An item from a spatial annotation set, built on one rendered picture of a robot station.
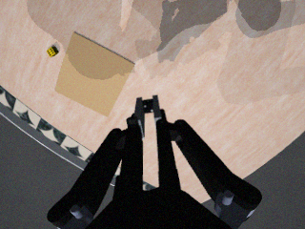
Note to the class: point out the yellow die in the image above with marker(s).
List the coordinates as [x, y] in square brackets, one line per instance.
[52, 51]

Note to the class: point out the black die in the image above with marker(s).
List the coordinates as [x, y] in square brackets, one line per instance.
[147, 106]

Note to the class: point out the tan square mat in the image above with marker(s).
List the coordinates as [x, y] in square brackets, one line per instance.
[92, 75]

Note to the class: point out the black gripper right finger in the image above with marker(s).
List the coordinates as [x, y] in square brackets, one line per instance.
[234, 198]

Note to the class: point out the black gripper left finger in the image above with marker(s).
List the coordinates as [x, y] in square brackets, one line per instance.
[93, 183]

